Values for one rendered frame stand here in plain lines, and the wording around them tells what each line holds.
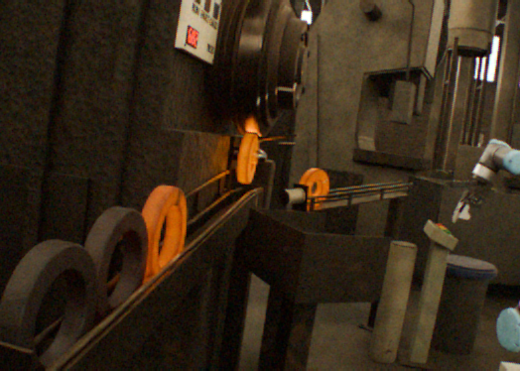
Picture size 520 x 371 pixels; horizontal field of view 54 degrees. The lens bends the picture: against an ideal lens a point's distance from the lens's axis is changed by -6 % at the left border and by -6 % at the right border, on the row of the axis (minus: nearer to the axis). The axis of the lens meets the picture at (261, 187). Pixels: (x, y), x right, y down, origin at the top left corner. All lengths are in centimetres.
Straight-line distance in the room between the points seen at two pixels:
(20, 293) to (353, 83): 391
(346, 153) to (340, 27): 102
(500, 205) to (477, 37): 688
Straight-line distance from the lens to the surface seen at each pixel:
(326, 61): 445
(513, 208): 388
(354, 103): 433
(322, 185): 217
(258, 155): 165
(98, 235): 77
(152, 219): 92
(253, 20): 150
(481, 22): 1052
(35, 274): 62
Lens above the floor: 89
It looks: 6 degrees down
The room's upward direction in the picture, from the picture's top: 8 degrees clockwise
